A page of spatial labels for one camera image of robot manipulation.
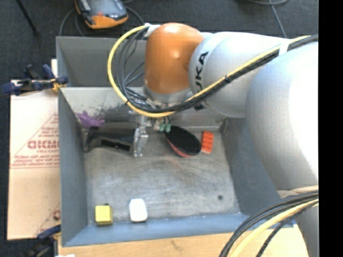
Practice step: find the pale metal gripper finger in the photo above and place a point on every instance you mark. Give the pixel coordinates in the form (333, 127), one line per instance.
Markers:
(137, 143)
(144, 140)

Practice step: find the black flat tool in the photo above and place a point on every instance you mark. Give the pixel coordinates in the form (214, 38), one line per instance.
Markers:
(115, 144)

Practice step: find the black oval disc, red rim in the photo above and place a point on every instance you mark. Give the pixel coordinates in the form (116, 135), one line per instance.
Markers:
(185, 142)

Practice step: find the grey metal bin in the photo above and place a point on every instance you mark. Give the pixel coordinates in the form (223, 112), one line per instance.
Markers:
(160, 181)

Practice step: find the purple soft toy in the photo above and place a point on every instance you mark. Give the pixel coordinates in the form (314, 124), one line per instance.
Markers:
(89, 119)

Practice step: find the orange small box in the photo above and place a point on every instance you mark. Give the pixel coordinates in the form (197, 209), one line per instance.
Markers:
(207, 142)

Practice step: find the white oval soap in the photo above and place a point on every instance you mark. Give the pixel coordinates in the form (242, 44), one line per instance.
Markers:
(138, 210)

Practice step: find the yellow small block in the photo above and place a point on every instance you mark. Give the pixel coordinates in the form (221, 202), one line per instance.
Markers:
(103, 214)

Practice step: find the brown cardboard board, red print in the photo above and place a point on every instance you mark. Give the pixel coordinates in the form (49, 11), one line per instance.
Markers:
(32, 186)

